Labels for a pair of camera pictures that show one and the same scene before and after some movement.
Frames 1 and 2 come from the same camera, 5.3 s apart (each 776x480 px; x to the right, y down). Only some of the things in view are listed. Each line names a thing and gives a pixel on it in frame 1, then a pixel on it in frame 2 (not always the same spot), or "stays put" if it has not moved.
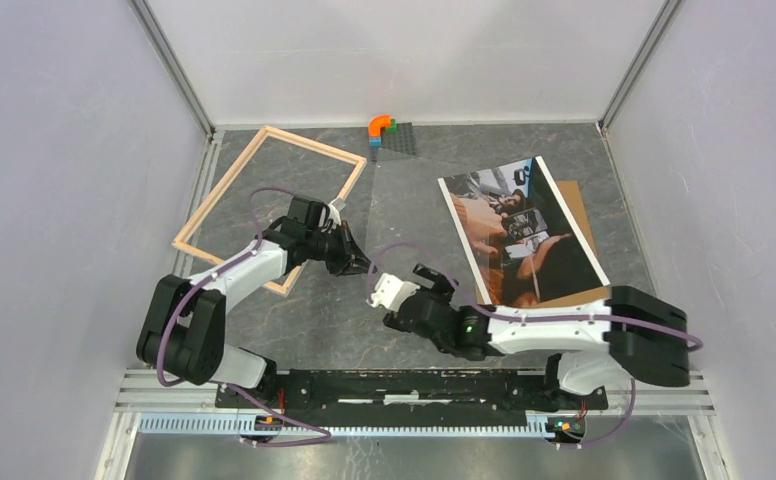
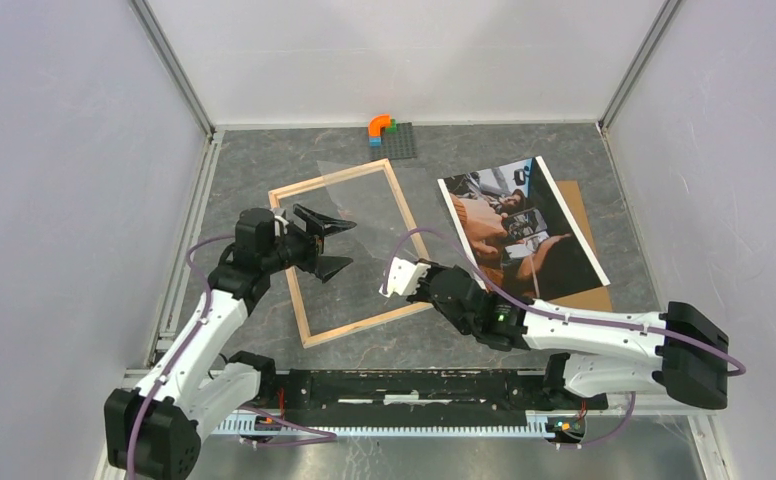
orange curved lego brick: [375, 124] stays put
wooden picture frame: [224, 184] to [308, 340]
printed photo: [520, 233] stays put
